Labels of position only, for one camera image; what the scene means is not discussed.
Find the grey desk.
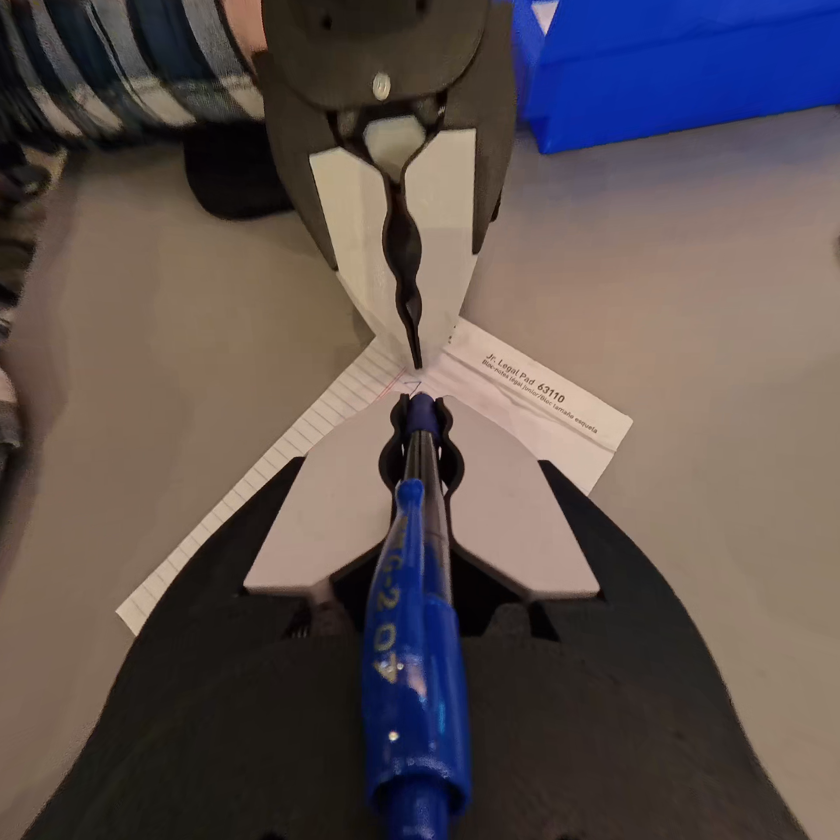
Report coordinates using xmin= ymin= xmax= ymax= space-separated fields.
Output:
xmin=0 ymin=108 xmax=840 ymax=840

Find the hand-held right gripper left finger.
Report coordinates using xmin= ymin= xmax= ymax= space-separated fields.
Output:
xmin=244 ymin=394 xmax=403 ymax=598

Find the white lined legal pad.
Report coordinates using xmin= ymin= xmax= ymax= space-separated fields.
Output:
xmin=116 ymin=318 xmax=635 ymax=636

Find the blue plastic bin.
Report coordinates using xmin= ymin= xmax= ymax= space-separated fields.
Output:
xmin=512 ymin=0 xmax=840 ymax=156

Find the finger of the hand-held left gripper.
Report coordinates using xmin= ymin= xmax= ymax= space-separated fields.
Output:
xmin=308 ymin=146 xmax=422 ymax=370
xmin=402 ymin=123 xmax=477 ymax=363

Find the blue ballpoint pen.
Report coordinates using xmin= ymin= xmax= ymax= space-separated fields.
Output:
xmin=360 ymin=392 xmax=473 ymax=840

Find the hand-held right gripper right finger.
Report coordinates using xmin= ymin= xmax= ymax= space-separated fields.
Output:
xmin=445 ymin=396 xmax=602 ymax=602

